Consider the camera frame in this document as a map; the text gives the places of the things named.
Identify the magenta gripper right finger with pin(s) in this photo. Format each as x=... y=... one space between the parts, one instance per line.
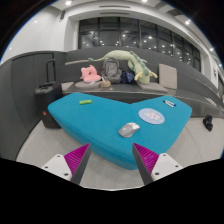
x=145 y=160

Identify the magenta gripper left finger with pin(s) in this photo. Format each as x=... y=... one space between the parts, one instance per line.
x=77 y=161

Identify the grey white computer mouse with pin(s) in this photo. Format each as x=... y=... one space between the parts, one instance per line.
x=128 y=129

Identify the round light-blue mouse pad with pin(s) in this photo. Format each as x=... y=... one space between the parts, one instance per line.
x=151 y=116

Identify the blue upholstered table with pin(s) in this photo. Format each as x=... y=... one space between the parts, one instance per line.
x=98 y=124

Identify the green highlighter marker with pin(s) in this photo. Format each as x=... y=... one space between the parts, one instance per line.
x=83 y=102

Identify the blue white marker pen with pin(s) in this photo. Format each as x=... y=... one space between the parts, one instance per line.
x=169 y=103

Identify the black object on floor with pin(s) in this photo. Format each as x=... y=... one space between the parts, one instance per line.
x=207 y=121

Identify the black rolling suitcase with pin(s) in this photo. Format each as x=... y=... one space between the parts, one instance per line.
x=45 y=94

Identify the grey round seat pad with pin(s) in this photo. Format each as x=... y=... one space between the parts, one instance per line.
x=85 y=85

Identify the dark blue bag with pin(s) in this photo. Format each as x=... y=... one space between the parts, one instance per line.
x=126 y=77

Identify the beige seat cushion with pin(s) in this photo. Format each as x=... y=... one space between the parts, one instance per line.
x=167 y=76

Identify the pink plush toy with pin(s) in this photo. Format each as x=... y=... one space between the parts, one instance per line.
x=89 y=74

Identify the grey backpack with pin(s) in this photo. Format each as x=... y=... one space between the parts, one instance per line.
x=111 y=70

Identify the green dragon plush toy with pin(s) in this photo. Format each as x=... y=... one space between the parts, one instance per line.
x=135 y=63

